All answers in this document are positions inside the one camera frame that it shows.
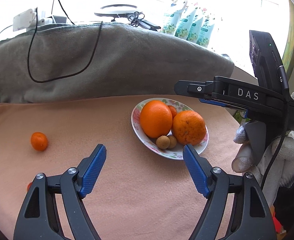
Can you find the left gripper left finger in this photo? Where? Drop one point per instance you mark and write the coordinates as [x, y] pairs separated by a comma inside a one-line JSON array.
[[38, 217]]

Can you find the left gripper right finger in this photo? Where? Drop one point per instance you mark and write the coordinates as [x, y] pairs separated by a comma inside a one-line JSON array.
[[250, 218]]

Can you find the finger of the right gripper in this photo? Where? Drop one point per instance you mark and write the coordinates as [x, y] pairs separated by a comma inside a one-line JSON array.
[[201, 90]]

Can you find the small mandarin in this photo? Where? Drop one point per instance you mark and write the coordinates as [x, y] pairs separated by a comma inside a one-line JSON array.
[[173, 110], [39, 141]]

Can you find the large orange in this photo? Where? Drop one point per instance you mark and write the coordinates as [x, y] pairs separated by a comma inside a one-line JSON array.
[[155, 119], [188, 127]]

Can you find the brown longan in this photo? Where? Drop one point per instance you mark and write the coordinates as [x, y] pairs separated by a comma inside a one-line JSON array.
[[173, 142], [163, 142]]

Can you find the red cherry tomato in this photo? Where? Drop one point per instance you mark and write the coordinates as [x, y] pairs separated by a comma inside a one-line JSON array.
[[28, 186]]

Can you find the white gloved right hand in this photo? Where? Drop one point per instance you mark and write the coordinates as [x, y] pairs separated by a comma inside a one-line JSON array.
[[281, 173]]

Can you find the brown longan on plate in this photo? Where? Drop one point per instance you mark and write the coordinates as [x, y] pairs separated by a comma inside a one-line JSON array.
[[163, 142]]

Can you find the grey blanket on backrest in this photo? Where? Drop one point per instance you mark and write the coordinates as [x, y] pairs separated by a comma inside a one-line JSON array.
[[59, 62]]

